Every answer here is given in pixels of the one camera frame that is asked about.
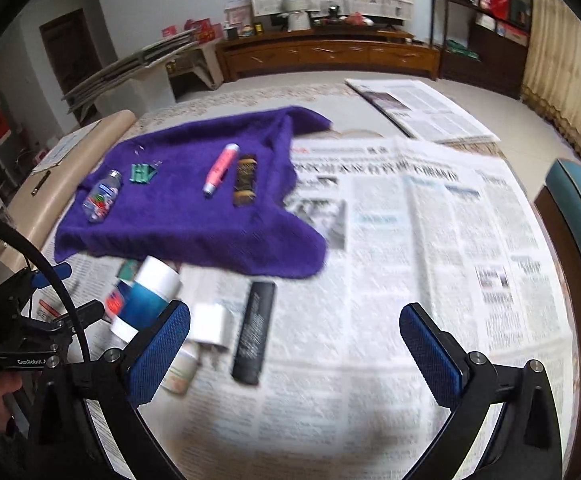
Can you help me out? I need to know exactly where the white usb plug light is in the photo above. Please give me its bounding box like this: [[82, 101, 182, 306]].
[[187, 302, 233, 351]]

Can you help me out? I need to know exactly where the folded grey rack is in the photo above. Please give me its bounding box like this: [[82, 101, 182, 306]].
[[62, 29, 197, 113]]

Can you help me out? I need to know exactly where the clear candy bottle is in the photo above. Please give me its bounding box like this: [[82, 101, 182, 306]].
[[82, 170, 122, 223]]

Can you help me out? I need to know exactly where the white paper on armrest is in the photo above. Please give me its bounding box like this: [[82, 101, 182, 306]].
[[32, 120, 100, 174]]

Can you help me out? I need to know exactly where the small white cream tube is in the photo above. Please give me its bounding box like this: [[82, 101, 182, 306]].
[[161, 341, 200, 396]]

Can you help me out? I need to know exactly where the white lace tablecloth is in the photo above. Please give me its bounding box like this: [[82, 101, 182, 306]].
[[123, 82, 403, 140]]

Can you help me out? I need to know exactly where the beige sofa armrest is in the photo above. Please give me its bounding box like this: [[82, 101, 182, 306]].
[[7, 110, 136, 249]]

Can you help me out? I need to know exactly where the white side table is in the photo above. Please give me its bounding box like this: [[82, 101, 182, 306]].
[[167, 39, 224, 90]]

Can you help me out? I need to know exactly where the green binder clip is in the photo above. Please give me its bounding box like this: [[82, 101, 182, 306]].
[[129, 160, 161, 184]]

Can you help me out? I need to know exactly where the blue white cylindrical bottle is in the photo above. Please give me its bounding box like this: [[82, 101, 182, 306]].
[[112, 256, 181, 342]]

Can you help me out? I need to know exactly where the wooden tv cabinet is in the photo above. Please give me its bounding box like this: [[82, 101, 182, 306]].
[[216, 26, 440, 81]]

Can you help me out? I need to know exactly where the black gold lighter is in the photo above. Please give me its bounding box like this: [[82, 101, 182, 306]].
[[233, 154, 258, 207]]

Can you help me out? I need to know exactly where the dark shelving unit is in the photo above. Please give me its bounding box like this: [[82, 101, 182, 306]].
[[429, 0, 533, 99]]

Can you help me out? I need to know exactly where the folded newspaper at right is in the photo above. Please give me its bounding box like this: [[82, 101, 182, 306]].
[[345, 79, 500, 145]]

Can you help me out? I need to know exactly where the black pen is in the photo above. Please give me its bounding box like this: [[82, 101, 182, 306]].
[[31, 170, 52, 196]]

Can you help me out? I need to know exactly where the pink white lip balm tube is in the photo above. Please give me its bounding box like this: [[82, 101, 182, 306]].
[[202, 143, 240, 198]]

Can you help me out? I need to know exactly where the black cable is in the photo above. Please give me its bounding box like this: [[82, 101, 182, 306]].
[[0, 208, 94, 366]]

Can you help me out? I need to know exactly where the purple towel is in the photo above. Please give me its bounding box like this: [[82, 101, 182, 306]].
[[54, 106, 331, 278]]

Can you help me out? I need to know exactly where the beige curtain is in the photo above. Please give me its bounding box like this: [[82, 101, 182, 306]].
[[522, 0, 581, 158]]

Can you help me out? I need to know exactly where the black rectangular tube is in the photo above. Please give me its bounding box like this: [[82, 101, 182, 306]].
[[232, 281, 276, 386]]

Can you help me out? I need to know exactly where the newspaper on table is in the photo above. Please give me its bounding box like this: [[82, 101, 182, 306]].
[[65, 139, 574, 479]]

